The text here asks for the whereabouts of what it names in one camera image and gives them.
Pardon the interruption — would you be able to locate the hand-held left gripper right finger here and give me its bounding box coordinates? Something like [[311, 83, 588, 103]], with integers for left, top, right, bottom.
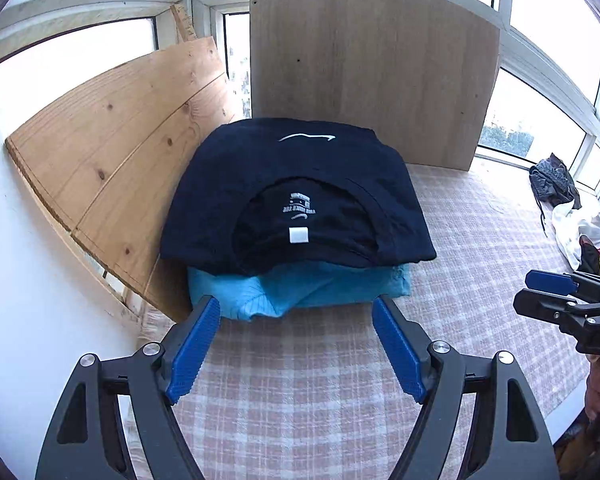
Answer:
[[371, 296, 561, 480]]

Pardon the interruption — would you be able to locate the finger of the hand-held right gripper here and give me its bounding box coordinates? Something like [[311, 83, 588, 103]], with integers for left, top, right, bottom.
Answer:
[[512, 287, 599, 334], [525, 269, 600, 301]]

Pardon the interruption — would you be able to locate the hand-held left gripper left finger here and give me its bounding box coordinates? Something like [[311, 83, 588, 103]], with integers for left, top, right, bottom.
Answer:
[[35, 294, 222, 480]]

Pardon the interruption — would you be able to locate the navy blue t-shirt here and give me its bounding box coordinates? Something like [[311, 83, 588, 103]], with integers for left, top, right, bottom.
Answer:
[[160, 117, 437, 277]]

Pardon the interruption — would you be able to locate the white garment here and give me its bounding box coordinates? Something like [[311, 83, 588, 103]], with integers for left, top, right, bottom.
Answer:
[[551, 202, 600, 272]]

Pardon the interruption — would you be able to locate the light blue folded garment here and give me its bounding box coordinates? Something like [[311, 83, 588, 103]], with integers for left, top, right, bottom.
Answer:
[[187, 262, 412, 322]]

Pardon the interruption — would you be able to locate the dark grey garment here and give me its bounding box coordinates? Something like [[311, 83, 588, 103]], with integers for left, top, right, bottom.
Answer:
[[529, 154, 582, 238]]

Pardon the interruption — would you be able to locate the pink checked tablecloth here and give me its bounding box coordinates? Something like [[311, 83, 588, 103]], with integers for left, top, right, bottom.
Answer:
[[122, 162, 600, 480]]

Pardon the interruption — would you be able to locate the pine wood board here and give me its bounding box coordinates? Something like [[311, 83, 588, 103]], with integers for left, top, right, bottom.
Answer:
[[5, 35, 246, 323]]

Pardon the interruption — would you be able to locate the narrow wooden plank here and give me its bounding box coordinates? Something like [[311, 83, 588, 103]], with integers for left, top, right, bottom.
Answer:
[[170, 4, 199, 44]]

